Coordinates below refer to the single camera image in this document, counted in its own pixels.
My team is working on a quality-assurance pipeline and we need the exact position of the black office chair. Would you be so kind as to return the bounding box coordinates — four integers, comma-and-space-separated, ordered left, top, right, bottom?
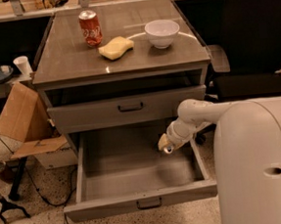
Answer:
183, 0, 281, 147

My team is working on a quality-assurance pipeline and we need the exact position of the white bowl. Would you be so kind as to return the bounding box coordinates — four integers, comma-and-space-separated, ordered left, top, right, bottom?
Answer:
144, 20, 179, 49

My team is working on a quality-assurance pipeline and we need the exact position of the red coca-cola can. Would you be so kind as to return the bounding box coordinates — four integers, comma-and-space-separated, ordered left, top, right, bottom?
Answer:
78, 10, 103, 47

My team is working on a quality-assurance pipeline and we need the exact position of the grey upper drawer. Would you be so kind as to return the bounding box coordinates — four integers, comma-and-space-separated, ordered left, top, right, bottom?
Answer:
48, 85, 206, 133

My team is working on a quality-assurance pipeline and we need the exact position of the grey open lower drawer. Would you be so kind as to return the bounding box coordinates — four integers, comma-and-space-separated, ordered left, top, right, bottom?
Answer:
65, 119, 217, 222

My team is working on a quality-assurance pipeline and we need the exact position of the yellow sponge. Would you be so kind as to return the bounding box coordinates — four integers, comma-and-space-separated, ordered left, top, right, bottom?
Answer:
99, 36, 134, 61

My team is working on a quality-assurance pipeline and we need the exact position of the grey drawer cabinet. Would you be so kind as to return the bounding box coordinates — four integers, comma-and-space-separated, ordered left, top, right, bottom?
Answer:
33, 0, 210, 148

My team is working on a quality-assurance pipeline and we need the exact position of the brown cardboard box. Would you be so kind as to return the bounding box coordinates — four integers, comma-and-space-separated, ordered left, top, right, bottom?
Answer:
0, 82, 78, 169

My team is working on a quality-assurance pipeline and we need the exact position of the black cable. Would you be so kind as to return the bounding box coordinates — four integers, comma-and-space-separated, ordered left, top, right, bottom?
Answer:
0, 111, 82, 212

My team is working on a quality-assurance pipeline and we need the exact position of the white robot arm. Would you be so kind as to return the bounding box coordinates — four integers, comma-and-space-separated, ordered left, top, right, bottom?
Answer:
158, 96, 281, 224

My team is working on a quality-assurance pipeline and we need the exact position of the black metal stand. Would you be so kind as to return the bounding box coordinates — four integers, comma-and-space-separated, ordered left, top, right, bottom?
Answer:
0, 176, 32, 224

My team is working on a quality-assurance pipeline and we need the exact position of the blue silver redbull can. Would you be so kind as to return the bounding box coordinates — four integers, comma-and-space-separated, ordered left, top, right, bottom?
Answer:
164, 145, 174, 154

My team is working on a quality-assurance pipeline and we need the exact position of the grey side shelf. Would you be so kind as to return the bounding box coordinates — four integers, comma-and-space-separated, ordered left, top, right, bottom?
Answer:
0, 73, 34, 99

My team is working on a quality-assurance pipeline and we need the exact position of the white paper cup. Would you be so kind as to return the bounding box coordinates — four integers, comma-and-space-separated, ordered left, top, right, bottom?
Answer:
13, 56, 32, 76

